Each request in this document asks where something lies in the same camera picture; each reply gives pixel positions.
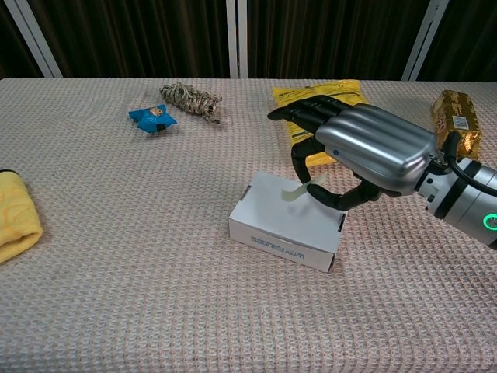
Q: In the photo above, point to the yellow and black microfiber cloth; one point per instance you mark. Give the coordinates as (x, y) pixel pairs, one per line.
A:
(15, 217)

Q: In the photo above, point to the dark pleated curtain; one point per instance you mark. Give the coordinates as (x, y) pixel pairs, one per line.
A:
(136, 35)

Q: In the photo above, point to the white frame post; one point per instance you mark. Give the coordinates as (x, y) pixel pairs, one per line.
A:
(237, 39)
(35, 39)
(425, 39)

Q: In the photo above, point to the gold foil packet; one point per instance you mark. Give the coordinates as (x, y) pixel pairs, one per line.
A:
(462, 116)

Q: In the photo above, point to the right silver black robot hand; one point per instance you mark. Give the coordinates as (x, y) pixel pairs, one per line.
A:
(372, 147)

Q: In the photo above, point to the pink waffle tablecloth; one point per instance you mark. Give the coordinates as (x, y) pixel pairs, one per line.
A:
(155, 252)

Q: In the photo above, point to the yellow snack bag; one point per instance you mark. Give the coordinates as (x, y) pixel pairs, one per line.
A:
(349, 91)

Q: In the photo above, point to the blue snack packet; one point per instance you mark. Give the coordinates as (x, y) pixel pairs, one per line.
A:
(151, 118)

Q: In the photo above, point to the white cardboard box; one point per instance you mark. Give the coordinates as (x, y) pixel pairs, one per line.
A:
(272, 217)

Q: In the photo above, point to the small pale plastic piece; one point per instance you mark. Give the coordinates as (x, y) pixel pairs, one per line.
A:
(295, 193)

